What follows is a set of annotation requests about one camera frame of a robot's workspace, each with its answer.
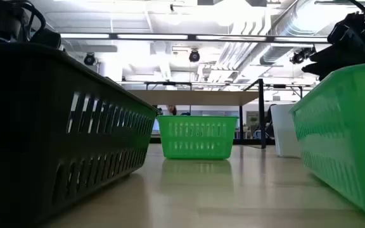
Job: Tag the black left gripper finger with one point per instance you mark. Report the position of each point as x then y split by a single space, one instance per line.
46 38

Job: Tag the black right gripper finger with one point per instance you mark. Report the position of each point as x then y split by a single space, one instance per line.
328 69
323 54

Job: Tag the green slotted plastic basket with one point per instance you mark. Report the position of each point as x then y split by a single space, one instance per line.
196 152
344 142

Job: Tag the white plastic basket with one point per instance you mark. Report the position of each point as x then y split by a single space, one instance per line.
284 133

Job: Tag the black slotted plastic basket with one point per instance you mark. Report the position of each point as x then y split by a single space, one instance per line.
43 126

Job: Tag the wooden shelf with black legs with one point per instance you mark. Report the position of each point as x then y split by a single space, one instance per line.
195 98

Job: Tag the black ceiling spotlight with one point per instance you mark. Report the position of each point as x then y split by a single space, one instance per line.
194 56
89 59
299 57

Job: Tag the long ceiling light bar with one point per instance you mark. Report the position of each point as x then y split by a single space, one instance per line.
151 36

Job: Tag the black aluminium crossbar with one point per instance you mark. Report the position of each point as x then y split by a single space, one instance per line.
249 141

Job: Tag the person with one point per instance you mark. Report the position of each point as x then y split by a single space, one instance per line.
171 110

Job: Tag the silver ventilation duct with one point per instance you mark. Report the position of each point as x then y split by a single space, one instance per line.
284 47

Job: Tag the black ceiling rail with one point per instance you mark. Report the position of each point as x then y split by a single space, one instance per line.
334 2

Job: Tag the black background rig frame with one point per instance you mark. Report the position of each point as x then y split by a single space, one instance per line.
279 85

